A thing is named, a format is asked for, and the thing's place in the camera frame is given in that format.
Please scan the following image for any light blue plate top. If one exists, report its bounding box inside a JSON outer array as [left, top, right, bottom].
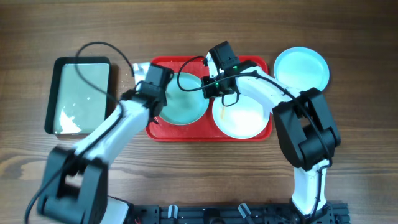
[[160, 73, 210, 125]]

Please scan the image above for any light blue plate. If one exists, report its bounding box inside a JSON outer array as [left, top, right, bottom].
[[160, 73, 210, 125], [274, 47, 330, 91]]

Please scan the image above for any white plate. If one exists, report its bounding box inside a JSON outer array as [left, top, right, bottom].
[[212, 94, 271, 139]]

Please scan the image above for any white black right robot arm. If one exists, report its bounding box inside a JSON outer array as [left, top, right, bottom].
[[203, 59, 341, 223]]

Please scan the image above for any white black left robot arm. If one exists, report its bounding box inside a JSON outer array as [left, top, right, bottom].
[[37, 89, 167, 223]]

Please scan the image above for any red plastic tray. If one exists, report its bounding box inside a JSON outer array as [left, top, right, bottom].
[[145, 55, 272, 142]]

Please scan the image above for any black tray with soapy water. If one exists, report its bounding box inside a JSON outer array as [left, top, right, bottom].
[[44, 57, 111, 135]]

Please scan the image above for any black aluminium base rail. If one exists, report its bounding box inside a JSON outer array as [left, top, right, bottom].
[[129, 202, 351, 224]]

